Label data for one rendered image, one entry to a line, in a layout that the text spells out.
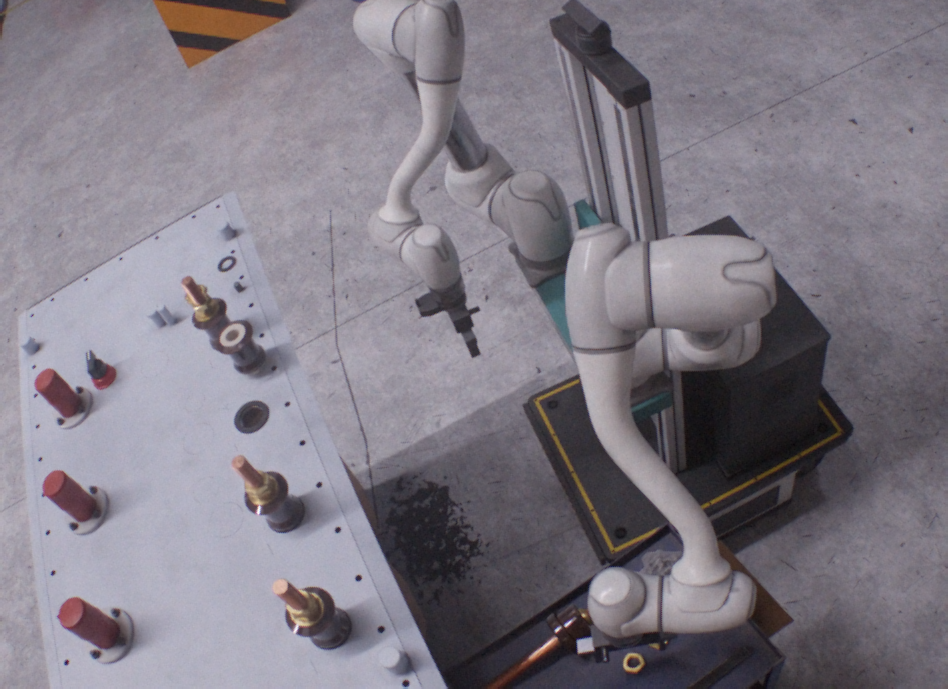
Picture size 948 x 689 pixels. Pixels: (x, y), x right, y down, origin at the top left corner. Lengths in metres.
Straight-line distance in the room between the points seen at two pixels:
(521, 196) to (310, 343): 1.93
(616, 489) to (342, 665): 1.41
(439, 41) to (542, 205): 0.56
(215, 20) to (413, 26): 4.82
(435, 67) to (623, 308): 0.77
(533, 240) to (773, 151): 2.23
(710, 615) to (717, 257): 0.60
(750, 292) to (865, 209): 2.73
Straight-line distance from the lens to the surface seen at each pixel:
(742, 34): 5.08
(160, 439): 1.93
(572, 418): 2.83
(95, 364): 2.12
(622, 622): 1.43
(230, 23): 6.57
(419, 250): 1.97
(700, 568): 1.40
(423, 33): 1.77
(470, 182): 2.19
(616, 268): 1.21
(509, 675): 1.87
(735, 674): 1.86
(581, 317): 1.24
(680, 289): 1.20
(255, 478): 1.52
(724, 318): 1.23
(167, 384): 2.02
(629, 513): 2.63
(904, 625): 2.89
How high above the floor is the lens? 2.68
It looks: 49 degrees down
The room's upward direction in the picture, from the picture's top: 21 degrees counter-clockwise
